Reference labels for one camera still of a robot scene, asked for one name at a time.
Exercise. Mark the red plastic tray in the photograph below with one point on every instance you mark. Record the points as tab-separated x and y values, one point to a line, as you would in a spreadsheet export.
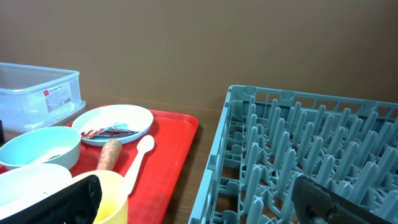
173	134

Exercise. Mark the grey dishwasher rack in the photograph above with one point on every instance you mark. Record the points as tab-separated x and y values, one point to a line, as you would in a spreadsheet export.
267	137

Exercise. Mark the yellow plastic cup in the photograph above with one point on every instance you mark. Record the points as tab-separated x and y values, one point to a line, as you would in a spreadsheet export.
113	208

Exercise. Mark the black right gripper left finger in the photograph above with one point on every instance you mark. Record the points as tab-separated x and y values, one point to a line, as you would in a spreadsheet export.
76	204

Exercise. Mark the light blue plate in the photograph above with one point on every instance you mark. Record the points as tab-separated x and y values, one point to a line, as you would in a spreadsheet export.
131	117

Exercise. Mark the clear plastic waste bin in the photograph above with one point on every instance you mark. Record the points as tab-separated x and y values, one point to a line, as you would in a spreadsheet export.
35	97

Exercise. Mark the light blue bowl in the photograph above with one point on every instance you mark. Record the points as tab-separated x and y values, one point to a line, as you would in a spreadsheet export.
27	185

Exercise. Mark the mint green bowl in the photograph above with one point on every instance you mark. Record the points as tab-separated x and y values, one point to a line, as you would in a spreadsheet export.
57	145

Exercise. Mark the red snack wrapper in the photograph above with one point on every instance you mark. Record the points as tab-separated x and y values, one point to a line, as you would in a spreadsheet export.
106	133

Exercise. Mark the white plastic spoon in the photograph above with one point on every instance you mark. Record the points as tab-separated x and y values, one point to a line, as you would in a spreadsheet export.
145	145

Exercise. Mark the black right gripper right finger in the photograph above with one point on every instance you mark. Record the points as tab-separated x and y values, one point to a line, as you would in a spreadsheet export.
313	203

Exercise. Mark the orange carrot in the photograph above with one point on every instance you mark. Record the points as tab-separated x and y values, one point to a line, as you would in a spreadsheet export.
109	154

